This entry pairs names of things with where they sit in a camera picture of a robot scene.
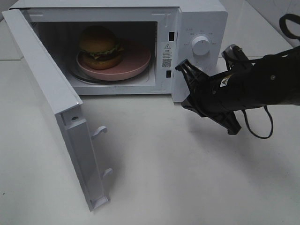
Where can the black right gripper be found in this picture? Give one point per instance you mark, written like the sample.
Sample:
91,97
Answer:
202,100

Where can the pink plate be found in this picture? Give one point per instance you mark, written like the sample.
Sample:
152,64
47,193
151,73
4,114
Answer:
130,60

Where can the burger with lettuce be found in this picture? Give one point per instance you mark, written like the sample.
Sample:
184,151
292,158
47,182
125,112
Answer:
100,48

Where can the white microwave door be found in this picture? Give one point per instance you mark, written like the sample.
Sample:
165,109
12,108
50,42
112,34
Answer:
62,106

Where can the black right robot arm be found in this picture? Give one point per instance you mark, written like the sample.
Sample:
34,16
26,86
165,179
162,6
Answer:
246,84

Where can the upper white dial knob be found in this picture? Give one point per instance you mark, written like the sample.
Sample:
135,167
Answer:
200,45

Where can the white warning label sticker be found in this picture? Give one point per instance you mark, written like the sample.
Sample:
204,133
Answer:
166,55

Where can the white microwave oven body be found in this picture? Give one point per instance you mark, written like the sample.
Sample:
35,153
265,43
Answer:
59,24

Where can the glass microwave turntable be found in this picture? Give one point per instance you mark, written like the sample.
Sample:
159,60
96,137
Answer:
138,79

